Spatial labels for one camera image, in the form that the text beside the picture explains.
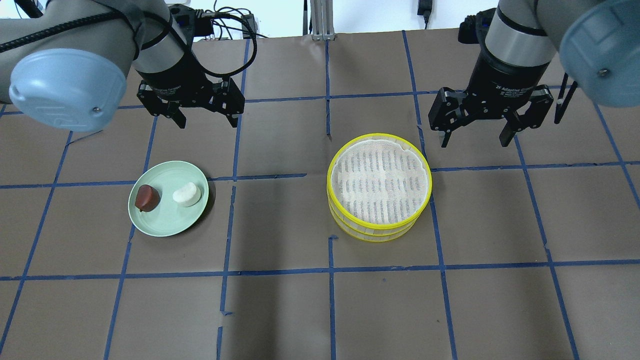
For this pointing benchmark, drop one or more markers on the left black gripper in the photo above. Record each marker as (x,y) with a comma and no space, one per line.
(172,79)

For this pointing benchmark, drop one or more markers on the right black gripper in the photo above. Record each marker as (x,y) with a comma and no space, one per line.
(506,75)

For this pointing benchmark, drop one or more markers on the white bun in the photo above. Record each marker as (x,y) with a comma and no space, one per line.
(187,195)

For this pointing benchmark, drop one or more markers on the brown bun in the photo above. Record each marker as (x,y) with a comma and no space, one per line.
(147,198)

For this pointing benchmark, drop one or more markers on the yellow steamer layer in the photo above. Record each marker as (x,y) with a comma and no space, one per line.
(379,181)
(366,234)

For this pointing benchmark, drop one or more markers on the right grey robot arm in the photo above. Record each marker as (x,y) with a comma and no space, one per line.
(534,54)

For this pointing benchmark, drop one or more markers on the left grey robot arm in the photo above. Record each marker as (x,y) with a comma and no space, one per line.
(68,67)

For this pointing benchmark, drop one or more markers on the light green plate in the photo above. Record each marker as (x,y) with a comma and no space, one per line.
(168,219)

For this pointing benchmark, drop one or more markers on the black power adapter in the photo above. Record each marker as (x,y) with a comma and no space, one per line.
(425,9)

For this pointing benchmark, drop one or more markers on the aluminium camera post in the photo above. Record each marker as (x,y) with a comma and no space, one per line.
(321,20)

